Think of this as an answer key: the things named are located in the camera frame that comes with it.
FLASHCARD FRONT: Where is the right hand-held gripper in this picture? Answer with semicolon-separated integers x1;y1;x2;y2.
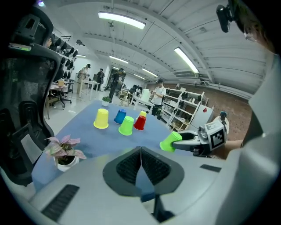
172;111;230;157

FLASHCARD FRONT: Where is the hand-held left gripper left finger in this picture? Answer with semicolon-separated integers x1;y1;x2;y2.
28;146;154;225

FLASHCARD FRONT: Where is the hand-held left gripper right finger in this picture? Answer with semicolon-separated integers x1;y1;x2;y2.
141;146;244;225

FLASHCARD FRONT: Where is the green paper cup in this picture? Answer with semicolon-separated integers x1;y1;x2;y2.
159;131;183;153
118;116;134;136

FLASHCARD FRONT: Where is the red paper cup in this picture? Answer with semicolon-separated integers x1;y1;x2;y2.
133;115;147;131

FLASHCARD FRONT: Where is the blue paper cup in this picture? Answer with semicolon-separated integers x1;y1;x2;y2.
114;109;127;125

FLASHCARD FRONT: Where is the person's right forearm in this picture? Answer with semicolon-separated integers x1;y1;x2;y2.
212;139;244;160

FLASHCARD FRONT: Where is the grey cabinet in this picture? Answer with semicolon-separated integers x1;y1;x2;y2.
190;104;215;132

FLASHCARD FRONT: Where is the white shelf unit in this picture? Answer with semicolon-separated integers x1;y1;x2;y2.
163;87;205;132

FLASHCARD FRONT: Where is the blue tablecloth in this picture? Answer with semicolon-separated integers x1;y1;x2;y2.
31;100;198;203

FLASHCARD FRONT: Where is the white table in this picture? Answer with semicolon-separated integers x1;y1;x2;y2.
78;79;101;101
131;95;155;115

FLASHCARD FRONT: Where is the pink plant in white pot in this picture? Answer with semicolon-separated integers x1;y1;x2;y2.
44;134;87;172

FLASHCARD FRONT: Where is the ceiling light strip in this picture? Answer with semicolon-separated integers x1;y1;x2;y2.
141;68;159;77
98;11;147;30
174;47;199;74
109;55;129;64

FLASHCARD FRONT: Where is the black office chair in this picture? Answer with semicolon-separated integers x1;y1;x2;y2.
58;81;73;110
0;6;61;187

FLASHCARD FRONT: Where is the pink checkered tablecloth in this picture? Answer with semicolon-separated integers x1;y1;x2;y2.
48;82;69;104

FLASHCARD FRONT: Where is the person's face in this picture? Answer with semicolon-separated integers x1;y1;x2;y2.
241;13;275;53

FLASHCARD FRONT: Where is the black head camera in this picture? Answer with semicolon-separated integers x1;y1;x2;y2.
216;0;233;33

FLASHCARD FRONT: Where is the black gear on wall rack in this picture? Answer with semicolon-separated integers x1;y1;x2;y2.
49;33;79;80

